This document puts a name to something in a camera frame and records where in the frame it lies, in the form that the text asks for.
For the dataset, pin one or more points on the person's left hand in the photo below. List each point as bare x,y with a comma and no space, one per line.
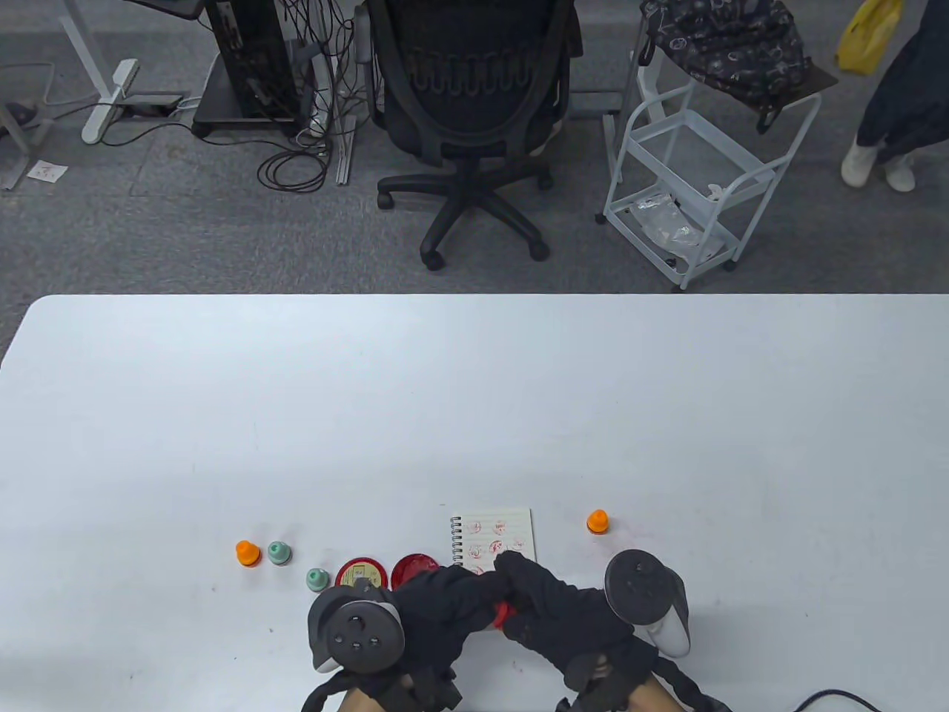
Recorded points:
445,601

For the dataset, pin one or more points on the person's right hand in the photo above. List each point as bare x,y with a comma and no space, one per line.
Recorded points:
571,623

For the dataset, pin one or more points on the red ink pad base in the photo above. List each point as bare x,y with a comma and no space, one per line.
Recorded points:
415,565

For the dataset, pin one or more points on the red reward stamp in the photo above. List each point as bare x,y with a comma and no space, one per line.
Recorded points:
504,614

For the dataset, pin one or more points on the red ink tin lid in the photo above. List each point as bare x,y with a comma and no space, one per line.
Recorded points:
361,572

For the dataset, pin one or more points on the spiral lined notebook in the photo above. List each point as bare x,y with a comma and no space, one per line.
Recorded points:
511,523

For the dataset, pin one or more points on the orange reward stamp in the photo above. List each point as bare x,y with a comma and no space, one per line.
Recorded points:
248,553
597,521

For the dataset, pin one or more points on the green reward stamp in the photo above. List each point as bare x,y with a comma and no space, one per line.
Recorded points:
317,578
279,552

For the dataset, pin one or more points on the person's left forearm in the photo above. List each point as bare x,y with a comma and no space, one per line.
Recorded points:
363,703

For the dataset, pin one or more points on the person's right forearm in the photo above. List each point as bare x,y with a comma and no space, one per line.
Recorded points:
656,701

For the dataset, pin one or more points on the black white right hand controller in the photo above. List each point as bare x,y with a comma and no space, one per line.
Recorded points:
637,586

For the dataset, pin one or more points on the black white hand controller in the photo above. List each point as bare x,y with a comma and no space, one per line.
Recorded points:
637,586
356,630

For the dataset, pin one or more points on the black white left hand controller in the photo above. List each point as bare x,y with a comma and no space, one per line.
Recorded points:
356,630

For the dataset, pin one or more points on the clear plastic bag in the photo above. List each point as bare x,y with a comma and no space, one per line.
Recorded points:
667,222

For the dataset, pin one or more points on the slim white desk leg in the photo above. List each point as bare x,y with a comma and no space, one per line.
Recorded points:
342,159

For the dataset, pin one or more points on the small white plastic part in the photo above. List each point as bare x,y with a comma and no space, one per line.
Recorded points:
715,193

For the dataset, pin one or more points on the white metal trolley cart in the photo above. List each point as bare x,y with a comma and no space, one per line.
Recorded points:
686,144

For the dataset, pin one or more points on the black mesh office chair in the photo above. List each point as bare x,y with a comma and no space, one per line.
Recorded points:
474,96

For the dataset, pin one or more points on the grey floor outlet cover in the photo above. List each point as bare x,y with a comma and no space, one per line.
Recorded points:
593,102

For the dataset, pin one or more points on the black computer stand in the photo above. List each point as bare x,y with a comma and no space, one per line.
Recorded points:
222,111

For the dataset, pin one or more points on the black power strip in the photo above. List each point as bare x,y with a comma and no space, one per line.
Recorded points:
156,104

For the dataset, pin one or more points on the black computer tower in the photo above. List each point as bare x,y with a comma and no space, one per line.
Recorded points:
248,52

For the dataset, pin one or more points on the white paper scrap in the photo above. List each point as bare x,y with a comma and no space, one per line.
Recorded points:
47,171

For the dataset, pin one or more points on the dark brown flat board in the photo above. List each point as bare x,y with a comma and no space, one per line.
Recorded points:
819,80

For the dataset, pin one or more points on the black patterned bag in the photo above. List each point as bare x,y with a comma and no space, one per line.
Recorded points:
726,44

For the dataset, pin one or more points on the grey desk leg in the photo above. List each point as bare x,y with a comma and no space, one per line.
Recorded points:
16,174

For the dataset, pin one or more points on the white T-shaped desk leg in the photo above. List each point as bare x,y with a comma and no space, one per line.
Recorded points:
111,93

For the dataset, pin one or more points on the yellow plastic bag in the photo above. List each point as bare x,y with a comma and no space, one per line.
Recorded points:
867,41

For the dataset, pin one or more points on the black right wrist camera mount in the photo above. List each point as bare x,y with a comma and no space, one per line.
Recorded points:
593,696

